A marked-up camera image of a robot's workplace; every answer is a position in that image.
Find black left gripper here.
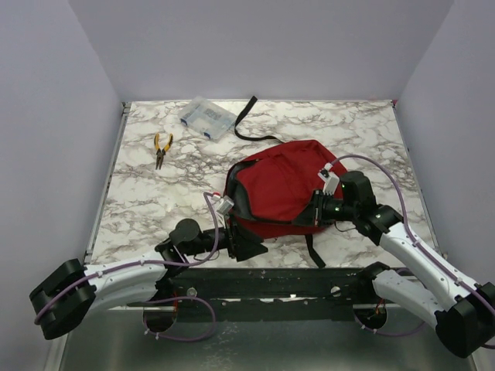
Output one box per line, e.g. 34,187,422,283
185,211,268,260

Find red backpack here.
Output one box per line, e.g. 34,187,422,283
224,95,349,269

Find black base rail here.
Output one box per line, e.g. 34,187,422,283
78,264,407,322

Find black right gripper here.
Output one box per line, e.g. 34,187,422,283
292,189,358,227

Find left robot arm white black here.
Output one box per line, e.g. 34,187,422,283
29,219,268,340

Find yellow black pliers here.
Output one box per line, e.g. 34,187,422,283
154,133,173,170

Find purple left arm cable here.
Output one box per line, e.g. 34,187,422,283
33,191,235,342

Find clear plastic organizer box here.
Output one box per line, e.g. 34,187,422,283
178,97,237,141

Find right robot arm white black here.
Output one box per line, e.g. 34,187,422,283
295,168,494,358

